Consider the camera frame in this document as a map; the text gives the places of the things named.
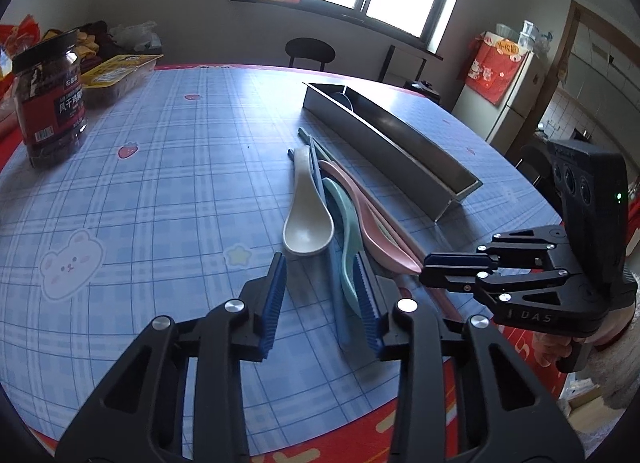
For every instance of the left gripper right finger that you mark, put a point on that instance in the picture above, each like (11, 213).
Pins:
(377, 297)

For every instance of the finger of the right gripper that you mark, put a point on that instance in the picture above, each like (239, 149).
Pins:
(450, 278)
(461, 260)

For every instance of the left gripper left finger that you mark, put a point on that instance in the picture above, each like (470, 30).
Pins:
(263, 301)

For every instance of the green spoon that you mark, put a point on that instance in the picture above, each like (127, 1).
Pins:
(352, 242)

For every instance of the pink spoon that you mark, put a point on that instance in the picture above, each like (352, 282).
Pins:
(388, 254)

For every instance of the cream white spoon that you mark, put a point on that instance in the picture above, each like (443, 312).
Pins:
(309, 227)

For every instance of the green chopstick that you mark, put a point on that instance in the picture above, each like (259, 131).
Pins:
(321, 152)

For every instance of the blue spoon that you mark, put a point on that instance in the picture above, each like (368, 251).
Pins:
(343, 100)

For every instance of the person right hand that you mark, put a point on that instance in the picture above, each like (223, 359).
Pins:
(550, 348)

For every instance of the blue chopstick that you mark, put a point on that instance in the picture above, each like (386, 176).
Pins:
(344, 338)

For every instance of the steel utensil tray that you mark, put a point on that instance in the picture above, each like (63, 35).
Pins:
(427, 174)

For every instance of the blue plaid tablecloth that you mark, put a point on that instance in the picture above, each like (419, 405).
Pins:
(177, 198)

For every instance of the white refrigerator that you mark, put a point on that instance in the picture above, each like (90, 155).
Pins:
(499, 125)

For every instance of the black rice cooker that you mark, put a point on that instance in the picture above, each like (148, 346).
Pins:
(424, 89)

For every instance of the red cloth on fridge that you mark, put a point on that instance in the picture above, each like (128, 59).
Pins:
(494, 66)

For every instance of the black round stool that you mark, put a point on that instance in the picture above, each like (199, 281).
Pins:
(310, 49)

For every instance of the yellow snack tray pack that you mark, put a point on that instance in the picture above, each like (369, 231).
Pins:
(116, 77)

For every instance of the white plastic bag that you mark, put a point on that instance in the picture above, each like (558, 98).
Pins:
(139, 38)

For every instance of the red label snack jar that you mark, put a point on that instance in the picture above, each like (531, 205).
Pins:
(49, 100)

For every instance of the yellow snack bags pile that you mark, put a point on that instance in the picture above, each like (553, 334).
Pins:
(85, 45)

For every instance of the red snack bag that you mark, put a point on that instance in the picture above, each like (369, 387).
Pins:
(16, 39)

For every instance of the folded black frame table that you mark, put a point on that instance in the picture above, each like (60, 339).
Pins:
(401, 67)

